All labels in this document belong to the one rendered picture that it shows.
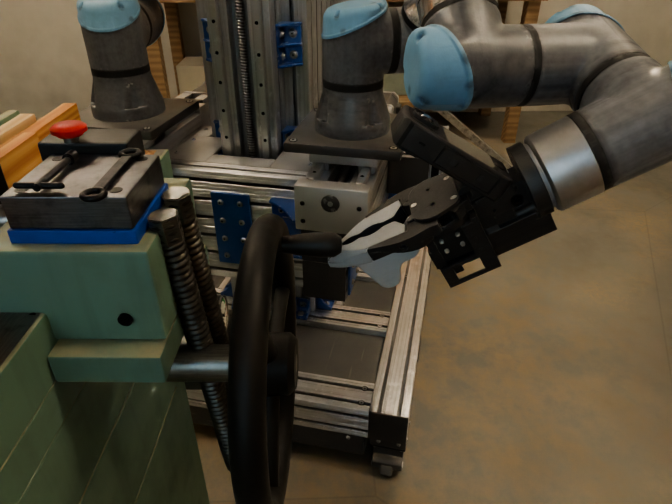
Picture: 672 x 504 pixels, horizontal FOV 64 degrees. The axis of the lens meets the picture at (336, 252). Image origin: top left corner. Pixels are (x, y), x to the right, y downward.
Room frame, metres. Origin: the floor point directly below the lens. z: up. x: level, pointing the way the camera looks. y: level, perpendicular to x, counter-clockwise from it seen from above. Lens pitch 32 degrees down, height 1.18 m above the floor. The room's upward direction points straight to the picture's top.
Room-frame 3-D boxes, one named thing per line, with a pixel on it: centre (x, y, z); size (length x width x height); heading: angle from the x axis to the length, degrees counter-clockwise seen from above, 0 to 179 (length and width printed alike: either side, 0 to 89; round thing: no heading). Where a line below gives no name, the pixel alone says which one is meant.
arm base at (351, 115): (1.04, -0.03, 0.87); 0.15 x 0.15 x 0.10
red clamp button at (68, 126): (0.45, 0.23, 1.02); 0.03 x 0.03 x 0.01
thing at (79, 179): (0.42, 0.21, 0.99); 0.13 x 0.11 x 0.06; 179
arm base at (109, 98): (1.15, 0.45, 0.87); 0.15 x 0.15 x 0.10
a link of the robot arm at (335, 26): (1.05, -0.04, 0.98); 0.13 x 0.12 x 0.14; 99
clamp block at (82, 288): (0.42, 0.21, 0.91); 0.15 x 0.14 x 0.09; 179
